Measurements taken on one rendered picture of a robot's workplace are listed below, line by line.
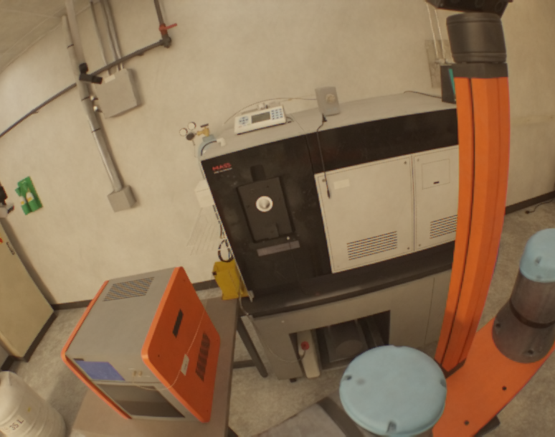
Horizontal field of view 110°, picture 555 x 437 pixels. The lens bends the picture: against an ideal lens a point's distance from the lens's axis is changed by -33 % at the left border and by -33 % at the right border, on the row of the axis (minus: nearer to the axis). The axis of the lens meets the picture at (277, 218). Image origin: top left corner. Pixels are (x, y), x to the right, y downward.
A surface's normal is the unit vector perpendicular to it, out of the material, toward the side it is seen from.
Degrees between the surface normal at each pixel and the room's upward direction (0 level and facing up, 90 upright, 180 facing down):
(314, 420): 20
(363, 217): 90
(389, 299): 90
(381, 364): 7
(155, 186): 90
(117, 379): 90
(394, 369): 7
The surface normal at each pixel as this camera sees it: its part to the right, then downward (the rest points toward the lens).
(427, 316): 0.04, 0.44
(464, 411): -0.23, -0.87
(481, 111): -0.92, 0.34
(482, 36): -0.47, 0.50
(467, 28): -0.80, 0.43
